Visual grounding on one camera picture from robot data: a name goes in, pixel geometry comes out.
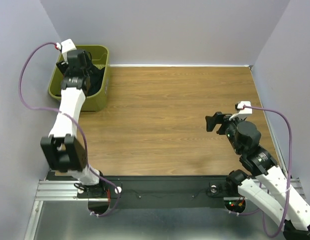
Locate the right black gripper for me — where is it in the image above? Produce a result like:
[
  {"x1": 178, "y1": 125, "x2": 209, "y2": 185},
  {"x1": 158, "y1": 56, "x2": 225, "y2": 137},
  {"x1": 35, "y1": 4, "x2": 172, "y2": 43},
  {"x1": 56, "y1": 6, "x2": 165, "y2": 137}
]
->
[{"x1": 206, "y1": 110, "x2": 246, "y2": 155}]

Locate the black t shirt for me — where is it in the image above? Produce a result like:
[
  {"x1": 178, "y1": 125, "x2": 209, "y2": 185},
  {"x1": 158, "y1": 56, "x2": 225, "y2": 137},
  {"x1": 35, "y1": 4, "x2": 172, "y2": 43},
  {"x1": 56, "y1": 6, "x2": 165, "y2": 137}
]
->
[{"x1": 87, "y1": 67, "x2": 105, "y2": 96}]

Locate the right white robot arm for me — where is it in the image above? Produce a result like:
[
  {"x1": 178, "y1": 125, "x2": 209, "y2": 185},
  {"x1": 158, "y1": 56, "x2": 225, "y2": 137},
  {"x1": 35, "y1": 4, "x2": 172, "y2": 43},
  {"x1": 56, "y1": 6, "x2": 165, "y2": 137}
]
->
[{"x1": 205, "y1": 112, "x2": 310, "y2": 240}]

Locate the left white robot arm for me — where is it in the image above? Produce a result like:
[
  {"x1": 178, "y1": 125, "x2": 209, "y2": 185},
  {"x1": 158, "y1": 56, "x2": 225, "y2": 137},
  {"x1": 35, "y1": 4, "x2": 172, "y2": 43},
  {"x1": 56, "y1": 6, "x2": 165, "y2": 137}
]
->
[{"x1": 40, "y1": 49, "x2": 106, "y2": 197}]

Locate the olive green plastic bin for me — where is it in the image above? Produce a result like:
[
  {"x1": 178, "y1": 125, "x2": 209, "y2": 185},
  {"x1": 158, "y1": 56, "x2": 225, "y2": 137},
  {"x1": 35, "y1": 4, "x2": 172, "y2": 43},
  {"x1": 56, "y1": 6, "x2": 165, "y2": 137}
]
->
[{"x1": 48, "y1": 44, "x2": 111, "y2": 112}]

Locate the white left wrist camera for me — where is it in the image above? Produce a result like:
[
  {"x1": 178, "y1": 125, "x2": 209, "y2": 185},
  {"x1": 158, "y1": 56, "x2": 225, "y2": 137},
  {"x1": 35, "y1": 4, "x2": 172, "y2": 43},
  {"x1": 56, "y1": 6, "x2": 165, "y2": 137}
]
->
[{"x1": 55, "y1": 38, "x2": 77, "y2": 63}]

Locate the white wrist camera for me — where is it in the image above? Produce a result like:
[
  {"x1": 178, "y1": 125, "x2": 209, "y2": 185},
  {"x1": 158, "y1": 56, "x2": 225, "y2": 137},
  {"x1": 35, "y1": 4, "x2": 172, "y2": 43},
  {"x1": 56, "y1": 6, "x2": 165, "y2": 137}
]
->
[
  {"x1": 229, "y1": 101, "x2": 253, "y2": 120},
  {"x1": 55, "y1": 38, "x2": 77, "y2": 63}
]

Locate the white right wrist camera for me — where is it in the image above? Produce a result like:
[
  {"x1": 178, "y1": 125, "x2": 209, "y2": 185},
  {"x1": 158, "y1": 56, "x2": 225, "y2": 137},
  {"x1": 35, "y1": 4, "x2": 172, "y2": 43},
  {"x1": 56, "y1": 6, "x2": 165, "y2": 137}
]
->
[{"x1": 229, "y1": 101, "x2": 253, "y2": 120}]

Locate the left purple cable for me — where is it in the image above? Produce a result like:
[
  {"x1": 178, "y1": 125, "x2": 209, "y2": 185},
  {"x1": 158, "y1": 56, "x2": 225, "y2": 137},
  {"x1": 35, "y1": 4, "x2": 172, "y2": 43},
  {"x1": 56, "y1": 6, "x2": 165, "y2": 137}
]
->
[{"x1": 18, "y1": 41, "x2": 121, "y2": 217}]

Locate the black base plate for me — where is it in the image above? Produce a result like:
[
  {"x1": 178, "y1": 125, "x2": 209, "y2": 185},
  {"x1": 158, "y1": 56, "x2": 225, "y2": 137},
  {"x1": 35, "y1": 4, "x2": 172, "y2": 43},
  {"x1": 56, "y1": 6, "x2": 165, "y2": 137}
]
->
[{"x1": 74, "y1": 175, "x2": 243, "y2": 210}]

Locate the aluminium frame rail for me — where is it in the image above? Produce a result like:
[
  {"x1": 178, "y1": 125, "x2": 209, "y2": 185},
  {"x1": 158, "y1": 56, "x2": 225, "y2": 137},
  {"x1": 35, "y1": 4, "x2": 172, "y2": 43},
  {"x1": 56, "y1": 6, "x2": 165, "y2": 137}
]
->
[{"x1": 34, "y1": 178, "x2": 91, "y2": 201}]

